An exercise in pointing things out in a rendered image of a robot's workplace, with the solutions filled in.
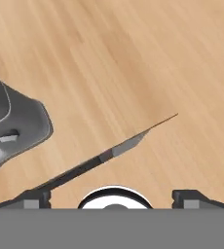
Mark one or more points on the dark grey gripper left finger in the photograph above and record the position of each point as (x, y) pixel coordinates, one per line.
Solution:
(32, 198)

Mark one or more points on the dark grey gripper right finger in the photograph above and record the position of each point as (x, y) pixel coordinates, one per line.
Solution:
(192, 198)

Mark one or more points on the thin grey slanted panel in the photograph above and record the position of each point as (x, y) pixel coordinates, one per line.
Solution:
(94, 162)

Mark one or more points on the grey rounded appliance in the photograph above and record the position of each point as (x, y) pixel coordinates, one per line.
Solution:
(16, 126)

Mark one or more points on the black and white round object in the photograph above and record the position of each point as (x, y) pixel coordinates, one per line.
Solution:
(114, 198)

